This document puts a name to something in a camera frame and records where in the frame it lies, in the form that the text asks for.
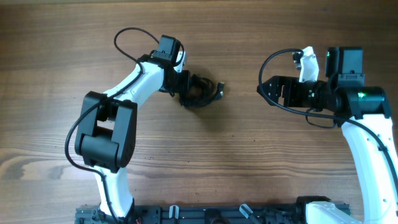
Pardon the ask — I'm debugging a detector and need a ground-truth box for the black cable bundle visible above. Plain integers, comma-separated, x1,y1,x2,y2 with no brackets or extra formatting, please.
178,73,225,109

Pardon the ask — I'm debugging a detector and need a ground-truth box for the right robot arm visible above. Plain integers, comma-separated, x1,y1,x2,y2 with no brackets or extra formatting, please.
257,47,397,223

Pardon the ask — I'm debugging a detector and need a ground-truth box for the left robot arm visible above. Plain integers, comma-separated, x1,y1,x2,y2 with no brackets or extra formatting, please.
70,35,189,223

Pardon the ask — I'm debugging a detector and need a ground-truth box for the right camera cable black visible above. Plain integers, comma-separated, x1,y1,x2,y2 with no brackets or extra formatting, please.
257,47,397,184

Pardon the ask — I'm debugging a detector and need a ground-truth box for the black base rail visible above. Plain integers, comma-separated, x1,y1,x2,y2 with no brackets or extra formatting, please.
74,203,352,224

